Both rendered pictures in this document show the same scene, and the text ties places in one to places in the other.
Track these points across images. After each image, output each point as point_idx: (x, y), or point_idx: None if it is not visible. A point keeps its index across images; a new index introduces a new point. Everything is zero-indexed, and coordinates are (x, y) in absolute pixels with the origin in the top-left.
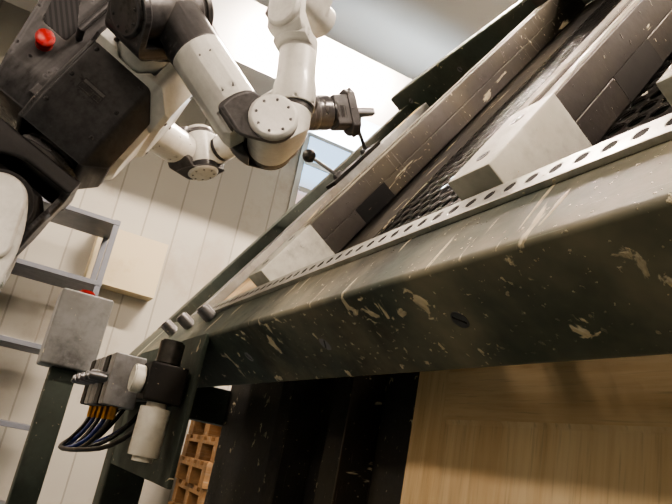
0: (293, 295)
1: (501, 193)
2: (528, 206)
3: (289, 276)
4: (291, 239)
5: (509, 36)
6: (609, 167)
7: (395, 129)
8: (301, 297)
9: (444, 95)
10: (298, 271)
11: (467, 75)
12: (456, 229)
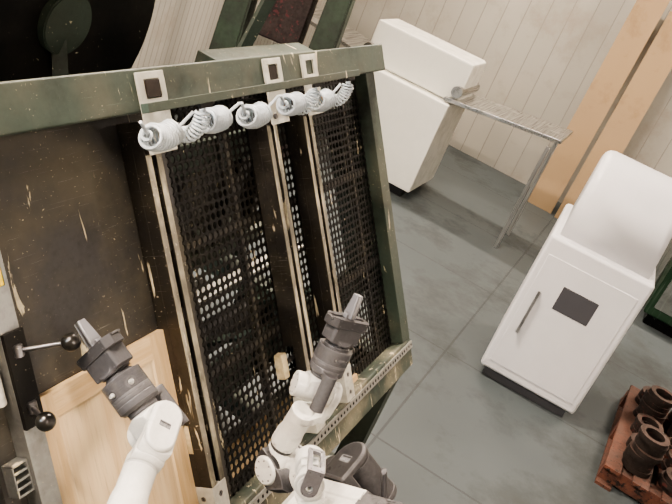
0: (275, 500)
1: (328, 431)
2: (334, 433)
3: (257, 500)
4: (223, 493)
5: (172, 226)
6: (341, 420)
7: (4, 290)
8: (283, 496)
9: (183, 318)
10: (261, 494)
11: (184, 291)
12: (321, 444)
